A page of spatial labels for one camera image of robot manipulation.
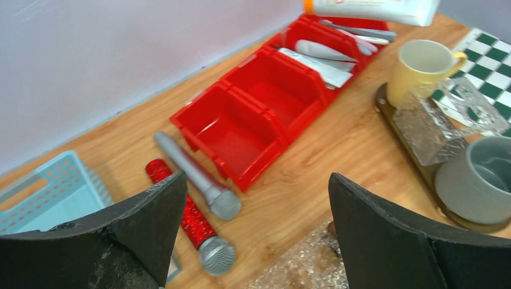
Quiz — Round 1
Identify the light blue plastic basket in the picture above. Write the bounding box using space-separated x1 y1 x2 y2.
1 151 114 235

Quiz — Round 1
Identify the red bin with toothbrushes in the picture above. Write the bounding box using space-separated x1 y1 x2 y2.
300 13 390 67

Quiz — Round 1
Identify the clear textured plastic sheet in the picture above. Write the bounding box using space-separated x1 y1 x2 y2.
393 77 510 166

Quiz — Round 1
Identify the white toothbrush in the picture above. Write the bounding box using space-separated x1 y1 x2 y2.
357 36 390 45

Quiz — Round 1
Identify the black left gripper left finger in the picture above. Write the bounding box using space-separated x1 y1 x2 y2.
1 171 188 288

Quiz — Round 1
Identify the silver microphone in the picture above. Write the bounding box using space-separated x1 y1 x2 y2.
154 131 242 221

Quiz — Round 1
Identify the red glitter microphone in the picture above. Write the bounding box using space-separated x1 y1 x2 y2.
145 158 237 278

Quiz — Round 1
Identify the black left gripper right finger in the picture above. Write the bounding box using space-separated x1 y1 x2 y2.
328 173 510 288

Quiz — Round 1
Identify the brown oval wooden tray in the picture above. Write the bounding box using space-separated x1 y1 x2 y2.
375 83 510 234

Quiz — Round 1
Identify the grey green mug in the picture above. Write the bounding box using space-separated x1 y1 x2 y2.
434 136 510 225

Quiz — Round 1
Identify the green white chessboard mat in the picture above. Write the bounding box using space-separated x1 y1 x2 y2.
433 28 510 128

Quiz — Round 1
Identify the white toothpaste tube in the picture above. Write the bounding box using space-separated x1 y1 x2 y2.
277 48 353 89
303 0 440 26

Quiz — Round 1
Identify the grey toothpaste tube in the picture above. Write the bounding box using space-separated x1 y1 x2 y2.
294 39 358 72

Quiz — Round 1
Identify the cream yellow mug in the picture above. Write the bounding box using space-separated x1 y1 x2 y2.
386 39 468 108

